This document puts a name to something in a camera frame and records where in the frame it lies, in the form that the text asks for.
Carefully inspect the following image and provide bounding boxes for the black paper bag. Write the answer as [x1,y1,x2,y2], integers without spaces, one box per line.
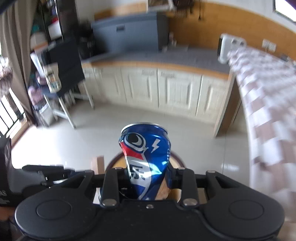
[79,35,97,59]

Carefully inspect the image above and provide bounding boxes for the white wall socket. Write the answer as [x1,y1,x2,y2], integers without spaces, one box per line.
[262,39,277,52]

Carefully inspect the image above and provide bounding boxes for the tan cardboard piece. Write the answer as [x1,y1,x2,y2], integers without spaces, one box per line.
[91,156,104,173]

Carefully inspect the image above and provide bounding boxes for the white metal frame chair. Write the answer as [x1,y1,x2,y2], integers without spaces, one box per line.
[44,81,94,129]

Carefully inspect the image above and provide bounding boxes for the beige ribbed waste bin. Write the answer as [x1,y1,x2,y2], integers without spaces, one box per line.
[105,152,187,201]

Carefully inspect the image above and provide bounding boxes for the printed canvas tote bag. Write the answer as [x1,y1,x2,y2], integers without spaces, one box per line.
[148,0,174,11]

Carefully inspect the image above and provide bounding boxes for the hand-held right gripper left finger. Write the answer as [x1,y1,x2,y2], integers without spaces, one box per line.
[61,167,131,207]

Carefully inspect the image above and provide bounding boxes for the black shelf rack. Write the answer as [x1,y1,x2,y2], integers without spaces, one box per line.
[30,0,79,56]

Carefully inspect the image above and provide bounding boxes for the grey countertop mat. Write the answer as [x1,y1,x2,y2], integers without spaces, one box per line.
[88,47,229,72]

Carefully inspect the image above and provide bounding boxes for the brown leather handbag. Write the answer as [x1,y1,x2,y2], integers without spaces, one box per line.
[173,0,192,12]

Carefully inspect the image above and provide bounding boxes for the white space heater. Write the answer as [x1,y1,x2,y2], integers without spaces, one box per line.
[217,34,247,64]

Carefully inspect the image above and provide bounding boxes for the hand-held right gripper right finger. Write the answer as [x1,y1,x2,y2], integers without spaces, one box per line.
[166,160,234,208]

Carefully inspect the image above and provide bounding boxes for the black balcony railing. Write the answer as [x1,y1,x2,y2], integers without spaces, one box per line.
[0,95,26,137]

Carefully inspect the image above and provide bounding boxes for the beige curtain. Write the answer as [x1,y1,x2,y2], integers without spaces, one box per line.
[0,0,40,126]

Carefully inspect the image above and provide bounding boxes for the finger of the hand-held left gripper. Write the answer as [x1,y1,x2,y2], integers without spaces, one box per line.
[22,164,80,177]
[41,173,75,188]

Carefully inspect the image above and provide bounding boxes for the cream cabinet with wooden top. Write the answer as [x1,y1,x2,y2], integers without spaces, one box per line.
[81,44,234,137]

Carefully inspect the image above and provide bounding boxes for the grey storage box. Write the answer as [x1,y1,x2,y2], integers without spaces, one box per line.
[91,11,168,58]

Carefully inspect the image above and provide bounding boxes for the brown white checkered tablecloth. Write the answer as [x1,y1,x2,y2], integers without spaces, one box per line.
[228,47,296,193]

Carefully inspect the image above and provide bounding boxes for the dark framed window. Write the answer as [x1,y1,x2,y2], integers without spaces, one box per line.
[273,0,296,22]

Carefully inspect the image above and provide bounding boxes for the black cloth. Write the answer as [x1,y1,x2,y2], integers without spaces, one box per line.
[48,39,85,98]

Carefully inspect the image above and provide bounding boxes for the crushed blue drink can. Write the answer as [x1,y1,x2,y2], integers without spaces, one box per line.
[118,123,171,201]

